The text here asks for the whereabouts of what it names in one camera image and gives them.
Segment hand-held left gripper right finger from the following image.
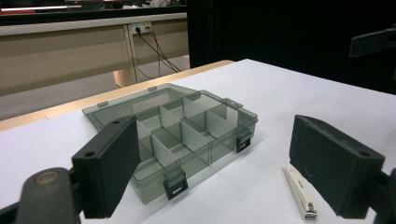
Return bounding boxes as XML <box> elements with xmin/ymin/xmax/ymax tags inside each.
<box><xmin>289</xmin><ymin>114</ymin><xmax>386</xmax><ymax>219</ymax></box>

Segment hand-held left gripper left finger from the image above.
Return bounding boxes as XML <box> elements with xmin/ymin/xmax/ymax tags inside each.
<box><xmin>71</xmin><ymin>115</ymin><xmax>141</xmax><ymax>219</ymax></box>

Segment white nail clipper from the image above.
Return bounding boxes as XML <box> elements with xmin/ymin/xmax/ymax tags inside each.
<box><xmin>282</xmin><ymin>164</ymin><xmax>318</xmax><ymax>220</ymax></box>

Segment clear grey compartment organizer box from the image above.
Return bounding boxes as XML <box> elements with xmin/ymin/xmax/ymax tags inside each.
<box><xmin>81</xmin><ymin>82</ymin><xmax>260</xmax><ymax>205</ymax></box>

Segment beige desk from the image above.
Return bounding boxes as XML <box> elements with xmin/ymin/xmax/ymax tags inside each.
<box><xmin>0</xmin><ymin>12</ymin><xmax>191</xmax><ymax>98</ymax></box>

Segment black curtain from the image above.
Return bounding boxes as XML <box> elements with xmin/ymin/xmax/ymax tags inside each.
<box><xmin>186</xmin><ymin>0</ymin><xmax>396</xmax><ymax>95</ymax></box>

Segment white bar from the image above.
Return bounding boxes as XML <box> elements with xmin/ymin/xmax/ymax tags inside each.
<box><xmin>0</xmin><ymin>4</ymin><xmax>83</xmax><ymax>13</ymax></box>

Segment black cable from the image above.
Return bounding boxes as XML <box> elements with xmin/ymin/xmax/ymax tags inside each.
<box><xmin>135</xmin><ymin>27</ymin><xmax>182</xmax><ymax>74</ymax></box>
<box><xmin>135</xmin><ymin>26</ymin><xmax>176</xmax><ymax>80</ymax></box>

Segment white wall socket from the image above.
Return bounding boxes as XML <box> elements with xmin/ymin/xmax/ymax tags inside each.
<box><xmin>129</xmin><ymin>21</ymin><xmax>153</xmax><ymax>35</ymax></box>

